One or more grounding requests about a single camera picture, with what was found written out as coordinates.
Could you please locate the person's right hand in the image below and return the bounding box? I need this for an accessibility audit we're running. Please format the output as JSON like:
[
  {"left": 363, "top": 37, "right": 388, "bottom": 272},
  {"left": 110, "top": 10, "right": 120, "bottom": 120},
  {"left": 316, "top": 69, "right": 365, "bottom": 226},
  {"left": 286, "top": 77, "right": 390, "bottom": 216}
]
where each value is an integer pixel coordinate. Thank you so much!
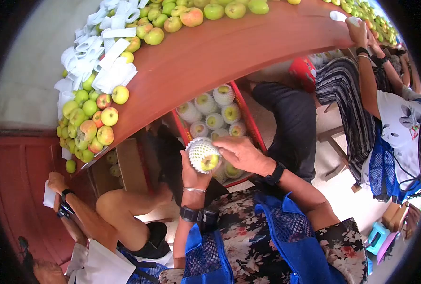
[{"left": 212, "top": 137, "right": 278, "bottom": 176}]

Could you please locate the person's left hand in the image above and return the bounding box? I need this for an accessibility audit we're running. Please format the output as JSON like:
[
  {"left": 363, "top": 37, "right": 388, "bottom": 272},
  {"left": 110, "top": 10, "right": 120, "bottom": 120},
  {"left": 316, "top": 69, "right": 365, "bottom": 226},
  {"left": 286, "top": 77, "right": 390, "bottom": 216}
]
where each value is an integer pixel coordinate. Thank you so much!
[{"left": 180, "top": 149, "right": 215, "bottom": 190}]

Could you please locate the person's right thumb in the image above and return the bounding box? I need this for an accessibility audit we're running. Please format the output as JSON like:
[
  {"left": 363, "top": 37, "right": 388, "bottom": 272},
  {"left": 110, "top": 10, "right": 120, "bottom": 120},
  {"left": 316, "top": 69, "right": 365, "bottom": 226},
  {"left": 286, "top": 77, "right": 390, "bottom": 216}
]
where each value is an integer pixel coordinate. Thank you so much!
[{"left": 219, "top": 147, "right": 240, "bottom": 164}]

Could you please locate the person's left thumb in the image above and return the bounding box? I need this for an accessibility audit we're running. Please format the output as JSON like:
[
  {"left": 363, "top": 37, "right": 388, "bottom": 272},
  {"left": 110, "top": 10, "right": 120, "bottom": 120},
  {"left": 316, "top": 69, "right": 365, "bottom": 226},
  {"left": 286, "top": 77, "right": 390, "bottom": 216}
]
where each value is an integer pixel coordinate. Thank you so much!
[{"left": 181, "top": 149, "right": 194, "bottom": 174}]

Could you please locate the person's right index finger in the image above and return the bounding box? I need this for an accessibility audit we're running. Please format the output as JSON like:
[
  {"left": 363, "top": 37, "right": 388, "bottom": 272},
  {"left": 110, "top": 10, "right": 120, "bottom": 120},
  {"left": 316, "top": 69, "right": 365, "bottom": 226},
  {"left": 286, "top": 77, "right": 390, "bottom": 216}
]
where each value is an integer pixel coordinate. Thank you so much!
[{"left": 212, "top": 137, "right": 247, "bottom": 148}]

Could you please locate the apple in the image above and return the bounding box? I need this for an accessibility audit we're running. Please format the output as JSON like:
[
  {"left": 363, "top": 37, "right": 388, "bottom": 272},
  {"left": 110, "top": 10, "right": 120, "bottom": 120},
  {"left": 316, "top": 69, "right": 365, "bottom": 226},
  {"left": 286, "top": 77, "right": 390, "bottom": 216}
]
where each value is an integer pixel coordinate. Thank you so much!
[{"left": 185, "top": 137, "right": 223, "bottom": 175}]

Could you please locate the red cardboard box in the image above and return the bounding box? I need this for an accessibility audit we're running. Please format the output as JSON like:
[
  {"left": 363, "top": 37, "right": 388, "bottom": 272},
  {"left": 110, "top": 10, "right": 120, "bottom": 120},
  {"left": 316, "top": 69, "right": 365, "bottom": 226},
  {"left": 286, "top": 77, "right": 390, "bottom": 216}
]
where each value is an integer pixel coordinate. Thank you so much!
[{"left": 171, "top": 81, "right": 268, "bottom": 188}]

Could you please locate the batch of net-wrapped apples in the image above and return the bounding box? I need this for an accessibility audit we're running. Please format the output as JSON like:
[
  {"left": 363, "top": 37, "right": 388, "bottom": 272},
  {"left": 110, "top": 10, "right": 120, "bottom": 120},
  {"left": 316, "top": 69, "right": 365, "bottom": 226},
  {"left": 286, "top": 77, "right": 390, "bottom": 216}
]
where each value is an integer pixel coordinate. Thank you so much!
[{"left": 177, "top": 84, "right": 248, "bottom": 184}]

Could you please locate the black wrist band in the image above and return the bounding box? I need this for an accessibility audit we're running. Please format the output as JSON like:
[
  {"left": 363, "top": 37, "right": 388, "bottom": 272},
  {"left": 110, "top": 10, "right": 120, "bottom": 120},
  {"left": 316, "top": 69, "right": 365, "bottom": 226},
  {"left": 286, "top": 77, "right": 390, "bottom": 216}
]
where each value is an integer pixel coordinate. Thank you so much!
[
  {"left": 265, "top": 161, "right": 286, "bottom": 186},
  {"left": 179, "top": 206, "right": 219, "bottom": 232}
]

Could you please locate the brown cardboard box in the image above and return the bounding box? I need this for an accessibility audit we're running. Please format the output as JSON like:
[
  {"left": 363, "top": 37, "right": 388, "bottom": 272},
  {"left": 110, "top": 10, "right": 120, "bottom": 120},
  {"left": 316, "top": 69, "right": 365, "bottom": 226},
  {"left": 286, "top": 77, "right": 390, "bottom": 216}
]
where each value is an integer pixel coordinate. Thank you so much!
[{"left": 90, "top": 138, "right": 151, "bottom": 196}]

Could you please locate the person's body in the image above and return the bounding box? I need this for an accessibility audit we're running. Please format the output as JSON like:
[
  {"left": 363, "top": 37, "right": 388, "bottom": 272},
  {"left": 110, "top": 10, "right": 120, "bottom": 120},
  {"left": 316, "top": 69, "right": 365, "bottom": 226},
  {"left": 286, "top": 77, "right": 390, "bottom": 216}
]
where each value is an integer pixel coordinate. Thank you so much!
[{"left": 157, "top": 188, "right": 371, "bottom": 284}]

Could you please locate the red printed bag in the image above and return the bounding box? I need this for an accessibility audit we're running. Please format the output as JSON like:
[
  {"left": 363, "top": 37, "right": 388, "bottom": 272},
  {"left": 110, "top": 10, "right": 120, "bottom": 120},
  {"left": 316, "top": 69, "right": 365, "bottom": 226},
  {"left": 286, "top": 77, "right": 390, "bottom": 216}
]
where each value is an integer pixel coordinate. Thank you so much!
[{"left": 289, "top": 57, "right": 318, "bottom": 94}]

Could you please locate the wooden stool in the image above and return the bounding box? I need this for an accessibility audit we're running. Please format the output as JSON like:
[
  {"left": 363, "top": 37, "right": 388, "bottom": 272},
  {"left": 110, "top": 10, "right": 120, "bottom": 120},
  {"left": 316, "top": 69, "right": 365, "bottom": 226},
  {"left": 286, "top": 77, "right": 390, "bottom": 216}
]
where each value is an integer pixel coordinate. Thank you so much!
[{"left": 317, "top": 101, "right": 362, "bottom": 194}]

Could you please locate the pile of white foam nets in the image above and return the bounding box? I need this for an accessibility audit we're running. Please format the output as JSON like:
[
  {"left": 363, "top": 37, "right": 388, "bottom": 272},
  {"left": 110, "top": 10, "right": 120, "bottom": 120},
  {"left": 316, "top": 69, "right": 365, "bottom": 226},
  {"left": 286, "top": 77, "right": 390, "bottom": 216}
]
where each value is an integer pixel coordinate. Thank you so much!
[{"left": 54, "top": 0, "right": 151, "bottom": 121}]

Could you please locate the pile of green apples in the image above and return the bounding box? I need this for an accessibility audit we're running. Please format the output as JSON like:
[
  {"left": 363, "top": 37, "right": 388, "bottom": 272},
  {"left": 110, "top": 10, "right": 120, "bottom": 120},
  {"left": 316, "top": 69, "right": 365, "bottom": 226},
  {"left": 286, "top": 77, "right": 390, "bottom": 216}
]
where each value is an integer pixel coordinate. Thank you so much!
[{"left": 56, "top": 0, "right": 301, "bottom": 174}]

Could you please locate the white foam net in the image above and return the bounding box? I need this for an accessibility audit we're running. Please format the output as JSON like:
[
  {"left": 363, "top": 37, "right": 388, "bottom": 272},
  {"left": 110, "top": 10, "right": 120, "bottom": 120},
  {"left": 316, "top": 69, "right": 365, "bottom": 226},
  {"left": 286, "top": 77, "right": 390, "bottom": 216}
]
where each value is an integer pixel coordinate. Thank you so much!
[
  {"left": 329, "top": 10, "right": 361, "bottom": 26},
  {"left": 43, "top": 180, "right": 57, "bottom": 209}
]

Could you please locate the red wooden door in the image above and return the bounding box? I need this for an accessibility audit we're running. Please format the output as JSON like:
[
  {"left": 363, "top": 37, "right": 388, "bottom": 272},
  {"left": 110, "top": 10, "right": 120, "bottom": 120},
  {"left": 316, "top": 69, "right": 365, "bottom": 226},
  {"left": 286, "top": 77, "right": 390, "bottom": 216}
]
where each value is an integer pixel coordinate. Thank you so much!
[{"left": 0, "top": 134, "right": 97, "bottom": 265}]

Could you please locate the blue plastic stool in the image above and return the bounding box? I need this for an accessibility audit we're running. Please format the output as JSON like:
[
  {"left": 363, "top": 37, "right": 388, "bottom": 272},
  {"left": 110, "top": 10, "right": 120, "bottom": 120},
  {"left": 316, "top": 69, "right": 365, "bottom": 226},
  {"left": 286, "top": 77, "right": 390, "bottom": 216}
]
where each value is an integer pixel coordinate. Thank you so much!
[{"left": 365, "top": 222, "right": 391, "bottom": 256}]

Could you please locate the pink plastic stool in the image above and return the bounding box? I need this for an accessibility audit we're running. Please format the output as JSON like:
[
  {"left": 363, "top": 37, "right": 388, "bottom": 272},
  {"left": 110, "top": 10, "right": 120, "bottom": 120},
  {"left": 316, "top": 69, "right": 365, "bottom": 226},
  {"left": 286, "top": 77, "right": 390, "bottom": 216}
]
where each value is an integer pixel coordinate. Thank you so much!
[{"left": 376, "top": 231, "right": 400, "bottom": 265}]

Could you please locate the heap of green apples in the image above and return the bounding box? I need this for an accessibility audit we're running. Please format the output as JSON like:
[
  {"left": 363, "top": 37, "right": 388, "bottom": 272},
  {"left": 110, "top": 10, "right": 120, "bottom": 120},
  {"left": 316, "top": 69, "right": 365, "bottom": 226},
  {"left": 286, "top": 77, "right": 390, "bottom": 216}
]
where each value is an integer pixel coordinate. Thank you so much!
[{"left": 322, "top": 0, "right": 400, "bottom": 47}]

